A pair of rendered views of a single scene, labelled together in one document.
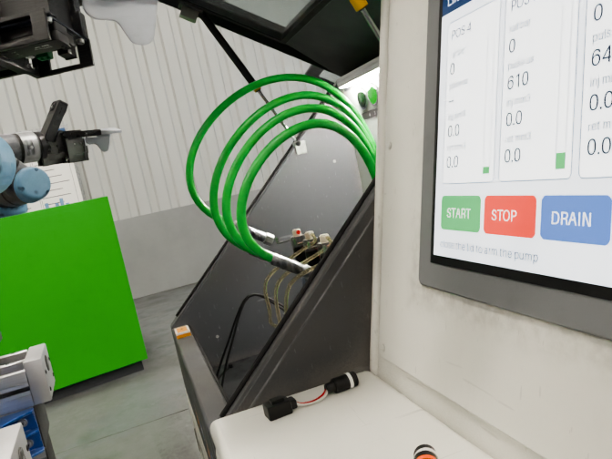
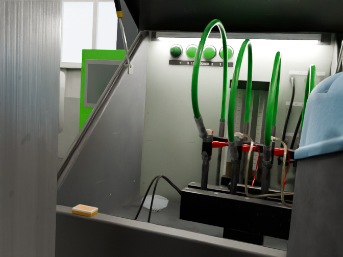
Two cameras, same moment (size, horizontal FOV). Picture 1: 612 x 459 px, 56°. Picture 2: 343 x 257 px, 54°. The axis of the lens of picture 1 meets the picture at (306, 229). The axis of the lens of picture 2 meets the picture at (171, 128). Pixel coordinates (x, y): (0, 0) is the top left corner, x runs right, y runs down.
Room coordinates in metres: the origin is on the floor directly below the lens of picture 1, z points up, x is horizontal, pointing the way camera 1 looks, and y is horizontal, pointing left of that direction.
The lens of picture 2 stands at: (0.66, 0.82, 1.25)
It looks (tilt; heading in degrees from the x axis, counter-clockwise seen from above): 7 degrees down; 305
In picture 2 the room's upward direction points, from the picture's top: 4 degrees clockwise
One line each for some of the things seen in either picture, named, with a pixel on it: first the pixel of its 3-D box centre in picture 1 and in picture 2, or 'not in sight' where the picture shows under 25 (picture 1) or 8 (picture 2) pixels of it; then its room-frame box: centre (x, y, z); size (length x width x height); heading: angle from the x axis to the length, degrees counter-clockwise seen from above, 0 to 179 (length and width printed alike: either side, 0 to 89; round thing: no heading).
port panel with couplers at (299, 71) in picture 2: not in sight; (302, 110); (0.94, -0.30, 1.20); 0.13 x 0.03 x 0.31; 16
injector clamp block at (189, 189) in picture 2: not in sight; (245, 222); (0.98, -0.02, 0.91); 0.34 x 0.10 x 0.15; 16
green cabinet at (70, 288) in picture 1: (54, 296); not in sight; (4.30, 1.95, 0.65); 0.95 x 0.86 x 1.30; 118
